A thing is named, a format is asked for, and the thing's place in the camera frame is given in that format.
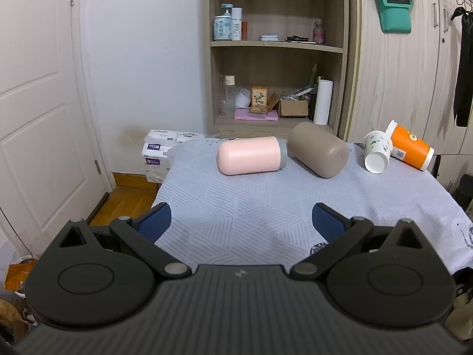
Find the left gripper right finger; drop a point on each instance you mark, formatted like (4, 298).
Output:
(343, 237)

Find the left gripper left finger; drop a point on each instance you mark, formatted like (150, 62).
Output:
(139, 236)

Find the taupe brown cup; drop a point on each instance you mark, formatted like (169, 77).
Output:
(321, 152)

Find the white floral paper cup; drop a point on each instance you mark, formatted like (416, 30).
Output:
(377, 151)

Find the orange paper cup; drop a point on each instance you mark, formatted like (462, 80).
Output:
(408, 148)

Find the pink cup grey rim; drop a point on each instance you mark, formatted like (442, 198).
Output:
(254, 155)

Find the white cup on shelf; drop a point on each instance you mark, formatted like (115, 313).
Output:
(243, 99)

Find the grey patterned tablecloth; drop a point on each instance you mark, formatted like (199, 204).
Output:
(266, 218)

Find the white tissue package stack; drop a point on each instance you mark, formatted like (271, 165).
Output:
(156, 147)

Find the white door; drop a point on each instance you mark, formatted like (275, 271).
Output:
(48, 170)

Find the brown paper bag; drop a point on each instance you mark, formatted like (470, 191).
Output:
(17, 274)

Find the brown cardboard box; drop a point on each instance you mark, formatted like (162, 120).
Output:
(288, 107)

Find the white paper roll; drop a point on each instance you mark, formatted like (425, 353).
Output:
(323, 102)

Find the floral small carton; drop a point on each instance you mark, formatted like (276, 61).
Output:
(259, 100)

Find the pink flat box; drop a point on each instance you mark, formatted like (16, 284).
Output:
(244, 114)

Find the wooden wardrobe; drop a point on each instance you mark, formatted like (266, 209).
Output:
(410, 78)

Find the clear bottle beige cap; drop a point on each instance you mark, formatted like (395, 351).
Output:
(229, 94)

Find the black hanging garment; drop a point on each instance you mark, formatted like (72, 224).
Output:
(463, 89)

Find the wooden shelf unit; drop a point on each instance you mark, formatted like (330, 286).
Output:
(282, 66)

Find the pink small bottle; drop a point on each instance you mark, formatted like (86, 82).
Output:
(318, 32)

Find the white flat tin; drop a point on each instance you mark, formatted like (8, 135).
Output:
(269, 38)

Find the teal pump bottle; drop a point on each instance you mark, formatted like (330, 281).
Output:
(222, 24)

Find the green hanging pouch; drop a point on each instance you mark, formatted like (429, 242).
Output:
(394, 16)

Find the white tube bottle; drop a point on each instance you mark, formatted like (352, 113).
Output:
(236, 23)

